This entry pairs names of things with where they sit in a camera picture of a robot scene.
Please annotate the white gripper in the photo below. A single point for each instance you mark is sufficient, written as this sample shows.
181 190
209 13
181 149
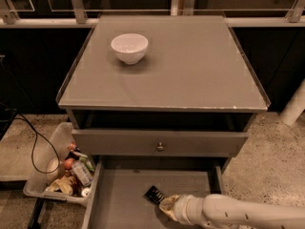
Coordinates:
183 208

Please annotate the black rxbar chocolate wrapper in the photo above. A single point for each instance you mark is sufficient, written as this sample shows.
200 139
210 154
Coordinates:
154 195

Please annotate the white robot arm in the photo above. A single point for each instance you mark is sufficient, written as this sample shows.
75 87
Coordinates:
217 211

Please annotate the open grey middle drawer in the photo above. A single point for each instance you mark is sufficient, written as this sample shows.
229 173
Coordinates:
118 194

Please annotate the brass drawer knob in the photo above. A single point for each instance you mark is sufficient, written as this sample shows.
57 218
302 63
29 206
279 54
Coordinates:
160 147

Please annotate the grey upper drawer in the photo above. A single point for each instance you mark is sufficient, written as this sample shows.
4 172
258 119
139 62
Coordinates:
143 142

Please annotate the grey drawer cabinet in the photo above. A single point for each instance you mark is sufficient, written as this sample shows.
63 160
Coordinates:
193 77

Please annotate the small plastic bottle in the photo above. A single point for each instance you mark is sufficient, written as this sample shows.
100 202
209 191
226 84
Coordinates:
82 173

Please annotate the green packaged snack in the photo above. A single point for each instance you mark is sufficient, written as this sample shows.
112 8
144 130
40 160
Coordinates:
75 153

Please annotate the crumpled yellow snack bag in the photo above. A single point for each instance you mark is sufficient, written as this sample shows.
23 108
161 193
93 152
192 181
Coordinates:
66 185

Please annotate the orange round fruit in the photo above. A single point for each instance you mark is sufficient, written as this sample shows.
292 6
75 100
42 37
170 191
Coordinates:
68 163

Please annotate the clear plastic bin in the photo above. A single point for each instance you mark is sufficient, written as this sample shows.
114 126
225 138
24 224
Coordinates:
57 147

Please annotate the white cup in bin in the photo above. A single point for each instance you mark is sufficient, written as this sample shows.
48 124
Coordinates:
53 170

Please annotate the white ceramic bowl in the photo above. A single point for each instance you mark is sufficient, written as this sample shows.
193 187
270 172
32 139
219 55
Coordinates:
130 48

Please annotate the metal window railing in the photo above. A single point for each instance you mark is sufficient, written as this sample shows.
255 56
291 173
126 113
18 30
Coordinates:
85 13

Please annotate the white pipe post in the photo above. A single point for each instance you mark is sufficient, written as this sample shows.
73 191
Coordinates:
295 107

